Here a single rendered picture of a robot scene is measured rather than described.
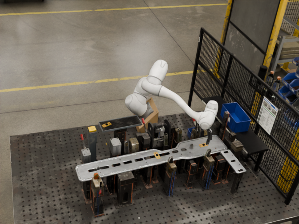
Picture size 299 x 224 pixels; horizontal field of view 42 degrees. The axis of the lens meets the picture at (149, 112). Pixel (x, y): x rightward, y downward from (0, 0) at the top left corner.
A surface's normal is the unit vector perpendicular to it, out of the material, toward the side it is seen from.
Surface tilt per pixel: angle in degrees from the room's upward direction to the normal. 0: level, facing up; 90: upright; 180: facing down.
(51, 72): 0
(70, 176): 0
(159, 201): 0
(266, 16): 91
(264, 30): 91
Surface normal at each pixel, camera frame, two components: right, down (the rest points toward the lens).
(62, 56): 0.08, -0.80
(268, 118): -0.92, 0.17
